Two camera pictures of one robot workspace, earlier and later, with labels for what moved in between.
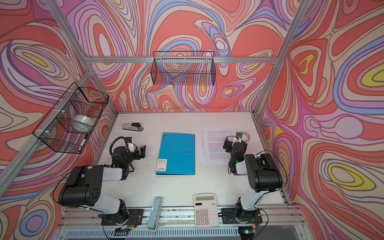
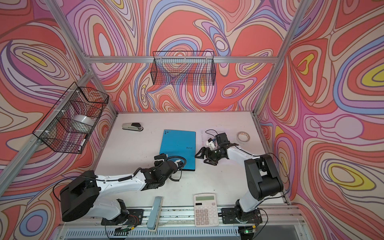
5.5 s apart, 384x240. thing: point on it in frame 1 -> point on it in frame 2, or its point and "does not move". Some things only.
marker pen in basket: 81,145 does not move
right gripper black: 229,144 -> 203,150
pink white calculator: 206,210 does not move
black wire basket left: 70,122 does not move
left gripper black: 142,155 -> 164,156
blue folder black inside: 177,154 does not move
